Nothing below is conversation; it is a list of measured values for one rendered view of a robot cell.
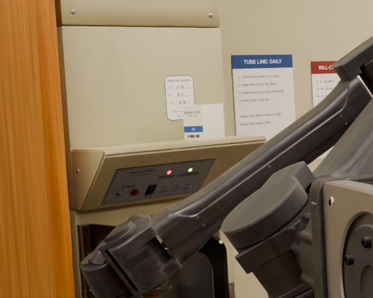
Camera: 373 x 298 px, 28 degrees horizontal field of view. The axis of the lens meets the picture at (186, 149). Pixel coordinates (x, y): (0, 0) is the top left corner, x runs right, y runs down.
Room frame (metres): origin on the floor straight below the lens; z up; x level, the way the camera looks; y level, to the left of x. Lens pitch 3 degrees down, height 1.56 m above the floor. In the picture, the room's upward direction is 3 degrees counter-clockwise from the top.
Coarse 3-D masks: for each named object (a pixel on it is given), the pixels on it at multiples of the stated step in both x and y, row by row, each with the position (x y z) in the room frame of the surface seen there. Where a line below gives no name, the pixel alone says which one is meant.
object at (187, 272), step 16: (96, 224) 1.17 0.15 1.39; (96, 240) 1.17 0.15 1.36; (208, 240) 0.99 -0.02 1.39; (208, 256) 0.99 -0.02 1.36; (224, 256) 0.98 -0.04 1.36; (176, 272) 1.04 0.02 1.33; (192, 272) 1.02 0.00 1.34; (208, 272) 1.00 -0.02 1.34; (224, 272) 0.98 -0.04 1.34; (160, 288) 1.07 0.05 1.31; (176, 288) 1.04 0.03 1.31; (192, 288) 1.02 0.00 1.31; (208, 288) 1.00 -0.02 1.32; (224, 288) 0.98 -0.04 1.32
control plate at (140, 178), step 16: (208, 160) 1.24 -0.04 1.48; (128, 176) 1.17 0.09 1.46; (144, 176) 1.19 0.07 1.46; (160, 176) 1.21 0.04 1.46; (176, 176) 1.23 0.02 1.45; (192, 176) 1.26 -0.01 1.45; (112, 192) 1.18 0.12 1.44; (128, 192) 1.20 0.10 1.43; (144, 192) 1.22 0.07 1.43; (160, 192) 1.25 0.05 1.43; (176, 192) 1.27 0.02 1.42; (192, 192) 1.29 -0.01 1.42
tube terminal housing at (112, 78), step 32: (64, 32) 1.21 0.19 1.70; (96, 32) 1.24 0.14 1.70; (128, 32) 1.27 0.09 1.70; (160, 32) 1.31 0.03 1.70; (192, 32) 1.35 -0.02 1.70; (64, 64) 1.20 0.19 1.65; (96, 64) 1.24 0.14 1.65; (128, 64) 1.27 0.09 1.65; (160, 64) 1.31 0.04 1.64; (192, 64) 1.34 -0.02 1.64; (64, 96) 1.21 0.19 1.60; (96, 96) 1.23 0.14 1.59; (128, 96) 1.27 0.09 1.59; (160, 96) 1.30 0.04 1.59; (64, 128) 1.22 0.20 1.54; (96, 128) 1.23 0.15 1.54; (128, 128) 1.27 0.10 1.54; (160, 128) 1.30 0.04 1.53; (224, 128) 1.38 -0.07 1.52
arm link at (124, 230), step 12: (132, 216) 1.03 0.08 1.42; (144, 216) 1.03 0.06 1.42; (120, 228) 0.91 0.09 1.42; (132, 228) 0.91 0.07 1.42; (108, 240) 0.91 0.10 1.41; (120, 240) 0.90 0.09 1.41; (108, 252) 0.93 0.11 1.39; (120, 276) 0.93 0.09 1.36; (132, 288) 0.93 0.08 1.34; (156, 288) 0.91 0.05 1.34
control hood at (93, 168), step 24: (144, 144) 1.22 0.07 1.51; (168, 144) 1.18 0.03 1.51; (192, 144) 1.20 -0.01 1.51; (216, 144) 1.23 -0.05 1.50; (240, 144) 1.26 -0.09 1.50; (72, 168) 1.20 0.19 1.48; (96, 168) 1.13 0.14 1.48; (120, 168) 1.15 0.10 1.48; (216, 168) 1.27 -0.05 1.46; (96, 192) 1.16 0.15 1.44
